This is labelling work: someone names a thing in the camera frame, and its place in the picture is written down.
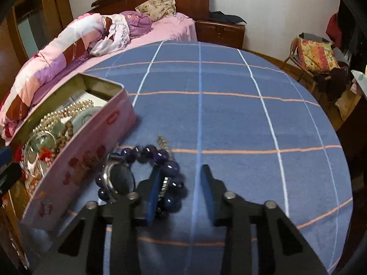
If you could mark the floral pillow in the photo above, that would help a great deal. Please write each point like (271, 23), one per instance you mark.
(157, 9)

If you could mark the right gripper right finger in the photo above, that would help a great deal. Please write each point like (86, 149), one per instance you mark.
(217, 197)

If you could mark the colourful chair cushion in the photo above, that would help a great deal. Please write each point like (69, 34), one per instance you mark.
(316, 56)

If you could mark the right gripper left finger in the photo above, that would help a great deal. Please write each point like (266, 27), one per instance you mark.
(149, 191)

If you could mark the silver wristwatch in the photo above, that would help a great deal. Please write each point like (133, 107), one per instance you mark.
(117, 178)

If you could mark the patchwork pink quilt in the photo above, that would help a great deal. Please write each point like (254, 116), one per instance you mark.
(90, 34)

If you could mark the wooden bed pink sheet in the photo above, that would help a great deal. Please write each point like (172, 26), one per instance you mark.
(178, 27)

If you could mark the silver bangle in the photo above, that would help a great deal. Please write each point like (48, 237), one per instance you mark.
(31, 164)

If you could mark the wooden wardrobe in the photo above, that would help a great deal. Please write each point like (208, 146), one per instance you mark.
(27, 27)

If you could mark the wooden chair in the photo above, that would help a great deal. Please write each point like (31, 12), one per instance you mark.
(332, 83)

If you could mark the hanging dark coats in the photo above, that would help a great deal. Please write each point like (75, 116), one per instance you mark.
(343, 30)

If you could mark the purple garment on bed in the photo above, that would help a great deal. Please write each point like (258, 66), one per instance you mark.
(139, 23)

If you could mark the pink metal tin box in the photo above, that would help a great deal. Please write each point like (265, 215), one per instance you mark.
(84, 152)

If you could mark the wooden nightstand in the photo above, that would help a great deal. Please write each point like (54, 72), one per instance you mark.
(229, 35)

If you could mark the dark clothes on nightstand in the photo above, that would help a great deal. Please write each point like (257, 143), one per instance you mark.
(218, 16)

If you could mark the pale jade bangle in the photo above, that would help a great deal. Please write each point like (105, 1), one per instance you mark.
(83, 117)

